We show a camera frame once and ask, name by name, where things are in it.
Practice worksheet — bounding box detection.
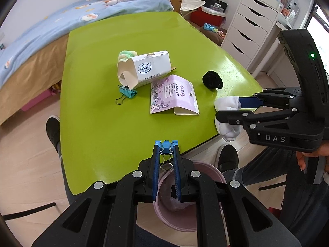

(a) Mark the bed with blue blanket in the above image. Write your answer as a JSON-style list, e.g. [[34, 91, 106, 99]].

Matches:
[[1, 0, 173, 123]]

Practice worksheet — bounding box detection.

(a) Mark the black fuzzy ball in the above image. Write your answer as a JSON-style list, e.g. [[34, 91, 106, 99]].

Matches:
[[202, 70, 224, 90]]

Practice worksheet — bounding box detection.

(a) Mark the brown basket with toys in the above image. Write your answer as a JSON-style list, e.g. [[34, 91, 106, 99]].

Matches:
[[199, 27, 227, 46]]

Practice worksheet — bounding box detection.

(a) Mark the person right hand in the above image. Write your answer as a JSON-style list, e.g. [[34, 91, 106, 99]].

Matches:
[[296, 141, 329, 173]]

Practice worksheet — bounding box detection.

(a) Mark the left black shoe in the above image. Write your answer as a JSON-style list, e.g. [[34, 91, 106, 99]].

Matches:
[[46, 115, 60, 153]]

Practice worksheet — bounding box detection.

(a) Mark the blue binder clip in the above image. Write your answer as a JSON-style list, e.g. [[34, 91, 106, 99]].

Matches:
[[155, 140, 178, 171]]

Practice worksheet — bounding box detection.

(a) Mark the green table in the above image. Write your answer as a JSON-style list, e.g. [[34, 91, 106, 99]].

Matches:
[[60, 12, 262, 194]]

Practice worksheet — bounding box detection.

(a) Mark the green white fuzzy scrunchie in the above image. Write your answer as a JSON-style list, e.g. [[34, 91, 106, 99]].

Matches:
[[118, 50, 138, 62]]

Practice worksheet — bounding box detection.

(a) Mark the pink trash bin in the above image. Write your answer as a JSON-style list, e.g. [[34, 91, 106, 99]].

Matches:
[[153, 161, 227, 233]]

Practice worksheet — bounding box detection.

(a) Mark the red storage box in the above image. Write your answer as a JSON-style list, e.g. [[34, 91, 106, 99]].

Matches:
[[190, 7, 226, 27]]

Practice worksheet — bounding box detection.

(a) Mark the teal binder clip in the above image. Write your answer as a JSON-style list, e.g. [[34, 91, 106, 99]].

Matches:
[[115, 85, 137, 105]]

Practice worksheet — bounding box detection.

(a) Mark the white tissue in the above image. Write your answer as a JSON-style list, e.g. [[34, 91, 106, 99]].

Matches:
[[214, 96, 241, 142]]

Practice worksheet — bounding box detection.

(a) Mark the white drawer cabinet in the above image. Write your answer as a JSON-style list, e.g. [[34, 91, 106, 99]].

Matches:
[[221, 0, 279, 70]]

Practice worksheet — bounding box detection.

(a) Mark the black shoe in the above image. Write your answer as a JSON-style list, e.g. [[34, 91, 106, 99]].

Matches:
[[46, 115, 60, 153], [215, 144, 239, 173]]

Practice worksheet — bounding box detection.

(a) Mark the purple paper packet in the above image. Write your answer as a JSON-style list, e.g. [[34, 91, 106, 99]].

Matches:
[[150, 74, 200, 115]]

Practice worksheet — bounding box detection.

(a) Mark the white tissue carton box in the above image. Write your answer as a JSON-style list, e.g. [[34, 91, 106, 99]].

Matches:
[[117, 51, 172, 90]]

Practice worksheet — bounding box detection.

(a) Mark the right black shoe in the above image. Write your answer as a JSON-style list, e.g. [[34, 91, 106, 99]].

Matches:
[[215, 144, 239, 173]]

